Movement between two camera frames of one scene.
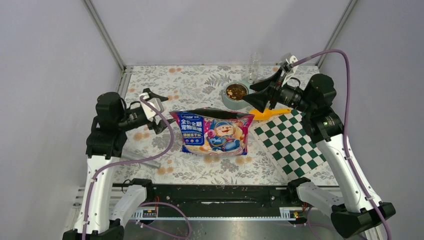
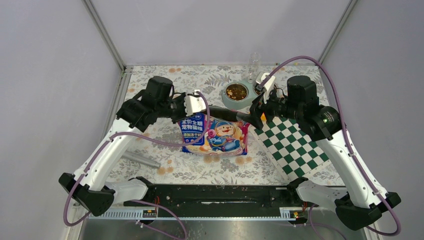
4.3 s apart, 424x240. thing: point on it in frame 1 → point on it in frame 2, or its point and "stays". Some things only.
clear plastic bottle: [253, 68] stays
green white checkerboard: [288, 145] stays
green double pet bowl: [233, 92] stays
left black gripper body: [132, 118] → [177, 108]
